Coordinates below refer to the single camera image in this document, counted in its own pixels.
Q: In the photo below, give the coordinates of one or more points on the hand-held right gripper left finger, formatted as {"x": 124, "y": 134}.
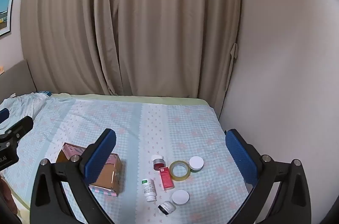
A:
{"x": 102, "y": 157}

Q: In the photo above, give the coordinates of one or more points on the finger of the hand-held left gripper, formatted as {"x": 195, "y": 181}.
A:
{"x": 3, "y": 115}
{"x": 23, "y": 123}

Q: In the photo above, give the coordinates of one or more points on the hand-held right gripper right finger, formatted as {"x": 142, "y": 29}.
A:
{"x": 241, "y": 157}

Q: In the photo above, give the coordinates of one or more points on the cardboard box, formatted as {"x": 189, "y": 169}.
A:
{"x": 108, "y": 176}

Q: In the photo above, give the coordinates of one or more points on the green jar with white lid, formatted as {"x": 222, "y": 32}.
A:
{"x": 196, "y": 162}

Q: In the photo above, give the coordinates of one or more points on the white pill bottle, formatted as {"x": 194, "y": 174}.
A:
{"x": 148, "y": 189}

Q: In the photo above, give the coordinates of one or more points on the red jar with silver lid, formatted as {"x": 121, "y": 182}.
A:
{"x": 158, "y": 163}

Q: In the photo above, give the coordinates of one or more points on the small red carton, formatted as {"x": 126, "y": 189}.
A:
{"x": 166, "y": 178}

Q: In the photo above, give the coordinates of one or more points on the yellow tape roll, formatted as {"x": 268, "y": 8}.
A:
{"x": 172, "y": 173}

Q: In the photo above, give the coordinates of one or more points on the person's left forearm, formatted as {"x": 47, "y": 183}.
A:
{"x": 4, "y": 194}

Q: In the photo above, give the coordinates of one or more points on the white crumpled duvet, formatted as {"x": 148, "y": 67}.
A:
{"x": 23, "y": 104}

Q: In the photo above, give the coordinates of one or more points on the grey bed headboard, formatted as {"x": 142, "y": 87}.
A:
{"x": 18, "y": 78}

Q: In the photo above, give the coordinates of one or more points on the blue checked bed sheet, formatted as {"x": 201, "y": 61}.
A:
{"x": 172, "y": 128}

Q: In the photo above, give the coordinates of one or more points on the pale green mattress cover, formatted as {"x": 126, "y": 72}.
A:
{"x": 159, "y": 100}

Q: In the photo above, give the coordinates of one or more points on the small black jar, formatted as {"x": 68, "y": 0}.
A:
{"x": 166, "y": 207}

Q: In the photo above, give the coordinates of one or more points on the framed wall picture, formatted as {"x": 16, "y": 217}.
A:
{"x": 5, "y": 12}

